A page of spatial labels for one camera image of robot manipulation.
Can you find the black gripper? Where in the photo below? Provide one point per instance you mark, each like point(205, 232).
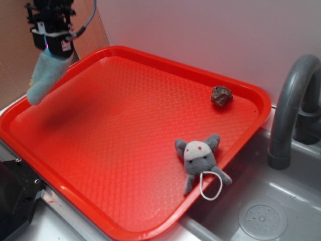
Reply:
point(51, 26)

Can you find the light blue cloth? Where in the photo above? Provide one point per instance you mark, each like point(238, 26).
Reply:
point(48, 71)

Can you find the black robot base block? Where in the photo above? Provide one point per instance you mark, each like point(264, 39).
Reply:
point(20, 190)

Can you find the wooden corner board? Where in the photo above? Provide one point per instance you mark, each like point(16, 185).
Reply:
point(94, 37)

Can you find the red plastic tray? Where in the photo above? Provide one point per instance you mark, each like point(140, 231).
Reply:
point(104, 137)

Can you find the brown crumpled rock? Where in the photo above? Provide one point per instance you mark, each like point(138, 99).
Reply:
point(221, 95)

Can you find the grey plush mouse toy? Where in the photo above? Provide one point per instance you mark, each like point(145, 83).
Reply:
point(199, 159)

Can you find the grey plastic faucet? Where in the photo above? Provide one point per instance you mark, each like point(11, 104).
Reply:
point(297, 115)

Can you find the grey toy sink basin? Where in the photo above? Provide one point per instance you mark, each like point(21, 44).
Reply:
point(263, 203)

